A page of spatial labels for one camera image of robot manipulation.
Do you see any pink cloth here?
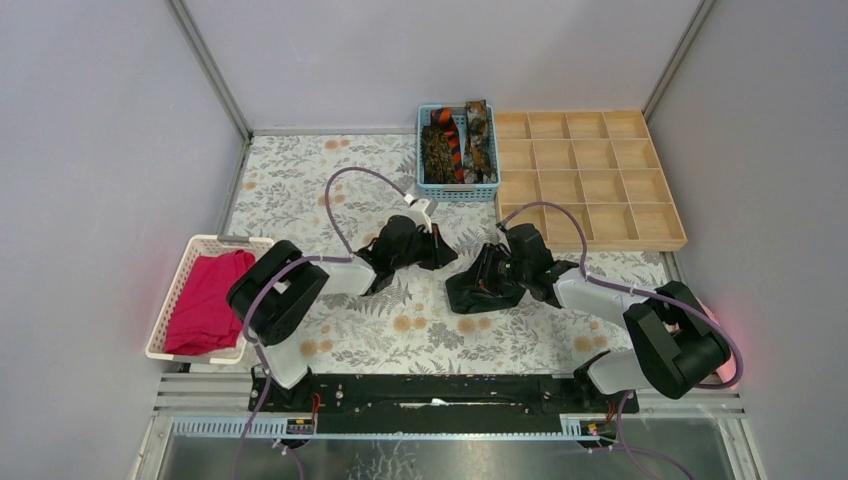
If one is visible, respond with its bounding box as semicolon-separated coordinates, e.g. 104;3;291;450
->
696;297;719;325

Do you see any wooden compartment tray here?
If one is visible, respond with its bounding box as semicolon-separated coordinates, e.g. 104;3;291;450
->
494;110;687;252

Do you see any orange grey floral tie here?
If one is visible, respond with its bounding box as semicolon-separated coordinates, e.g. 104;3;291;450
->
463;100;497;184

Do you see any red cloth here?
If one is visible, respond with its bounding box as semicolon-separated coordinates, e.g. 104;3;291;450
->
164;250;255;356

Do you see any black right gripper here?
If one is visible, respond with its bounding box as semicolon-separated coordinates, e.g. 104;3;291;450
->
454;243;531;298

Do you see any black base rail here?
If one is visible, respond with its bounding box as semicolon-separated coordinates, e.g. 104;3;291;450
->
248;374;640;435

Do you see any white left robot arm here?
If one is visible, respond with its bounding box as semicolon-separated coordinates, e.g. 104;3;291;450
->
226;215;458;411

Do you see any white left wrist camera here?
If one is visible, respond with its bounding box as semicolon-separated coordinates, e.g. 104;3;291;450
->
404;193;438;233

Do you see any black gold patterned tie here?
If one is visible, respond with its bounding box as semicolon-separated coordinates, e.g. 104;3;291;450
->
421;125;464;184

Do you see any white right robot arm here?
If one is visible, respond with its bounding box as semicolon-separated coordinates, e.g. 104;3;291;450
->
450;224;734;412

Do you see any orange black striped tie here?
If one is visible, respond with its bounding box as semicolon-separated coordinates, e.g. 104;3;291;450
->
422;108;464;184

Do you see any dark green leaf tie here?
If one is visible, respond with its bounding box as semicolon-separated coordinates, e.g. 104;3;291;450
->
445;267;526;314

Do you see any white plastic basket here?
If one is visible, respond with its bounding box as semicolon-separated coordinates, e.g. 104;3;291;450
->
145;234;274;366

